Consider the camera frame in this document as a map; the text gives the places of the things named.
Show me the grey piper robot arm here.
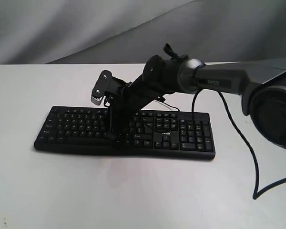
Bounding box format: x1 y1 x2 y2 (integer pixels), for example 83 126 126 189
110 45 286 149

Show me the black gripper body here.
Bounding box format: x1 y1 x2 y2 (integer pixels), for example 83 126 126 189
112 75 172 119

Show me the grey backdrop cloth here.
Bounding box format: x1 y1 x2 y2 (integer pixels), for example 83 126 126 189
0 0 286 64

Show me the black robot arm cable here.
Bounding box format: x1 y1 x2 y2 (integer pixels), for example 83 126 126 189
192 88 286 200

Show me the black acer keyboard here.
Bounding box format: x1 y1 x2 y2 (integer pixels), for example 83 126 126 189
34 106 215 160

